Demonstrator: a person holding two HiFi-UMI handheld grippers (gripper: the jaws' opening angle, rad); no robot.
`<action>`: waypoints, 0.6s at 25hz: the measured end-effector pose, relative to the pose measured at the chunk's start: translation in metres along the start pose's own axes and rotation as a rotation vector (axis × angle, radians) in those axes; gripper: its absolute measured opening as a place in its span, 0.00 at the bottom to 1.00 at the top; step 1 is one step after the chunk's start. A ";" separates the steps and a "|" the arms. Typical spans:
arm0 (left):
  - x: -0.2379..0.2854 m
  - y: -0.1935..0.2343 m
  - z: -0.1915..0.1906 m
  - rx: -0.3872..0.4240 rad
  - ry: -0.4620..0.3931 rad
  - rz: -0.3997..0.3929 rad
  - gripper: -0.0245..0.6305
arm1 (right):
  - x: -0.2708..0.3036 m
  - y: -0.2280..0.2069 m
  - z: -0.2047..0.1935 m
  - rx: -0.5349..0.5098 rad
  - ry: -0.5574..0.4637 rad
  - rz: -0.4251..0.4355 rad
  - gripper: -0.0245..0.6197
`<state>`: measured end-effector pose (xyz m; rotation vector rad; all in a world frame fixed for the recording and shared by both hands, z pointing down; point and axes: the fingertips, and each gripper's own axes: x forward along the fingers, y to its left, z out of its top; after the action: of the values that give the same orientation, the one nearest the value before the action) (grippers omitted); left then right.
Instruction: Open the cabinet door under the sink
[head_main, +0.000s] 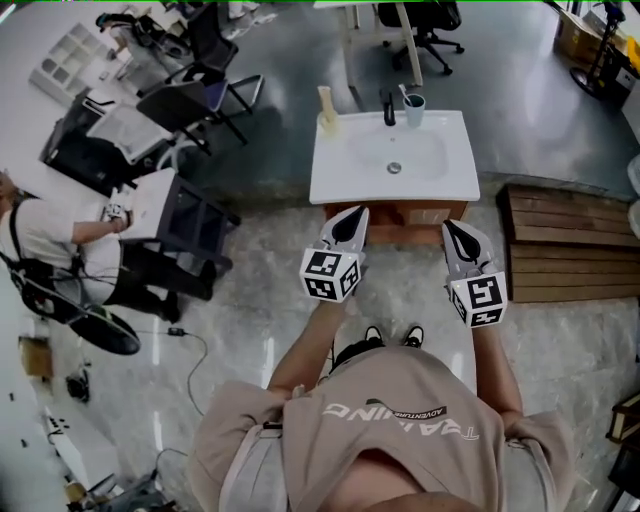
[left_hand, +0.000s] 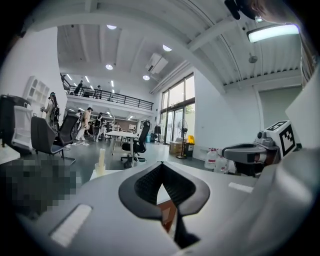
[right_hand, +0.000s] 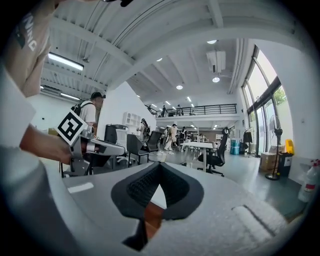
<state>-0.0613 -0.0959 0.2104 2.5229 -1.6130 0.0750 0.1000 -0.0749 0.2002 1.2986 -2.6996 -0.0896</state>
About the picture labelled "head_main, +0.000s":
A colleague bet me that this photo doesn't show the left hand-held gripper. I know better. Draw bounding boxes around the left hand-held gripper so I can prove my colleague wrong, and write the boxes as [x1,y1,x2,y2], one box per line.
[298,205,371,304]

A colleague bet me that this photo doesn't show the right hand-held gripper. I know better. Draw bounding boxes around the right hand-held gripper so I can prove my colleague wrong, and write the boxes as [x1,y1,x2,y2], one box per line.
[441,219,509,330]

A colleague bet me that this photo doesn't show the wooden cabinet door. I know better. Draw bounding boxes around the wooden cabinet door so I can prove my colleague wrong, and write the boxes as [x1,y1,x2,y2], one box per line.
[399,203,452,237]
[367,203,400,242]

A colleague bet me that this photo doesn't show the person's left forearm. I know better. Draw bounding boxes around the person's left forearm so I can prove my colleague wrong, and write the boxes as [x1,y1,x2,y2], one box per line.
[267,297,349,396]

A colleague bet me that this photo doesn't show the person's right forearm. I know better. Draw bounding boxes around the person's right forearm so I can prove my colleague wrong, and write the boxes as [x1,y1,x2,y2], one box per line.
[469,322,525,426]

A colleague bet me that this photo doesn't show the wooden vanity cabinet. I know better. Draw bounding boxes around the wooden vanity cabinet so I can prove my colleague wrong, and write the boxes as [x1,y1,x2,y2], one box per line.
[322,199,472,247]

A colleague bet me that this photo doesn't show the white sink basin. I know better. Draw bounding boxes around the white sink basin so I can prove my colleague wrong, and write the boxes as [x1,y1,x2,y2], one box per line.
[308,109,482,205]

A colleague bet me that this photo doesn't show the wooden slatted platform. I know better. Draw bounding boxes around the wooden slatted platform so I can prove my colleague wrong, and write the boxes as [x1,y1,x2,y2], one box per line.
[496,183,640,304]

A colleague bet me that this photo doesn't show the person's black trousers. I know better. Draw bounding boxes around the person's black trousers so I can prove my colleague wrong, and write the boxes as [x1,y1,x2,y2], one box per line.
[329,339,386,374]

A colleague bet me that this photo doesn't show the black faucet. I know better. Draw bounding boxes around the black faucet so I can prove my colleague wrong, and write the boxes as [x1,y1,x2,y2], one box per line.
[378,88,398,127]

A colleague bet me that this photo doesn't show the pale blue cup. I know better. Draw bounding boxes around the pale blue cup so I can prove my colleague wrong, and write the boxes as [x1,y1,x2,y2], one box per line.
[402,92,427,130]

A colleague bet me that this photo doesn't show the person's beige t-shirt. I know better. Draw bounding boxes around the person's beige t-shirt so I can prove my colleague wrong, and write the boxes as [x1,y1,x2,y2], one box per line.
[187,344,576,512]

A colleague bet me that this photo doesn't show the white leg desk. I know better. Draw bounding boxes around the white leg desk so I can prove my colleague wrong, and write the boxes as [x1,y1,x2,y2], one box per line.
[313,0,426,89]

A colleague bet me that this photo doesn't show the black office chair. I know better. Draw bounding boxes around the black office chair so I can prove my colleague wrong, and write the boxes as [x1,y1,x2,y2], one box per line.
[377,1,466,76]
[164,3,241,86]

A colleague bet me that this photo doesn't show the person's neck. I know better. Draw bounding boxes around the person's neck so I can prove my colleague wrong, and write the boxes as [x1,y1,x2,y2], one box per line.
[344,447,484,512]

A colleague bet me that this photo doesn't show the white mesh chair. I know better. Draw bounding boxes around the white mesh chair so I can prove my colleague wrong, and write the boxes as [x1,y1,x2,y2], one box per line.
[85,102,201,170]

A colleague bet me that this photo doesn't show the large cardboard box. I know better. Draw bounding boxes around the large cardboard box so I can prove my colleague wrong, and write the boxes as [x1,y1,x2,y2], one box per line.
[554,7,609,64]

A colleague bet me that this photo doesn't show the black tripod stand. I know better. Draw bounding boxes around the black tripod stand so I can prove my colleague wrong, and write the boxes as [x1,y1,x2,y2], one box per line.
[569,0,629,99]

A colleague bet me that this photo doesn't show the black green backpack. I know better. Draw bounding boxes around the black green backpack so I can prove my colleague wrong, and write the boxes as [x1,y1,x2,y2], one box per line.
[67,303,142,357]

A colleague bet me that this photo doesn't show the black flat panel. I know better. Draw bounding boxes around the black flat panel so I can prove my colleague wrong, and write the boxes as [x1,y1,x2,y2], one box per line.
[607,444,640,501]

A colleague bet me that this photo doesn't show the black storage box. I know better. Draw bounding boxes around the black storage box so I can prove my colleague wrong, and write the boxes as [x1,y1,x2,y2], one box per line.
[42,92,144,197]

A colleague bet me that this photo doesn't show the white cubby shelf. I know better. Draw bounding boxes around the white cubby shelf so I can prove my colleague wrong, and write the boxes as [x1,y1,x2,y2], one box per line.
[28,22,114,107]

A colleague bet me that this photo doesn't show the small cardboard box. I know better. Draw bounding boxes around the small cardboard box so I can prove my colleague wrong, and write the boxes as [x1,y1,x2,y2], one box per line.
[18,335,55,381]

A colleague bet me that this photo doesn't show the white work desk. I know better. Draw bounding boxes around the white work desk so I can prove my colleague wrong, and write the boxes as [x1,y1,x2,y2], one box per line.
[0,374,121,494]

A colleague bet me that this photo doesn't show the grey floor cable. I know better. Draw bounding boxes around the grey floor cable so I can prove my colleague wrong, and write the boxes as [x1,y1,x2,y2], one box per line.
[135,329,209,417]

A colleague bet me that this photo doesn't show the white-top dark-frame table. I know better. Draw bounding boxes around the white-top dark-frame table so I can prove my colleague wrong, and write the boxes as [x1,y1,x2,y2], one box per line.
[117,168,242,275]

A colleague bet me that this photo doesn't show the wooden frame stool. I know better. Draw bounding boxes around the wooden frame stool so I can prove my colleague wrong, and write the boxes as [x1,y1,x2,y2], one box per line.
[605,392,640,444]

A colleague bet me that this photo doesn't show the grey shoulder strap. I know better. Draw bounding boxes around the grey shoulder strap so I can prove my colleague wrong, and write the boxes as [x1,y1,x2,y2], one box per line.
[507,439,556,512]
[219,424,289,512]

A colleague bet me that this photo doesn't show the black cable bundle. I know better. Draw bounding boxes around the black cable bundle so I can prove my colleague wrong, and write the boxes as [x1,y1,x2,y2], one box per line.
[65,369,91,404]

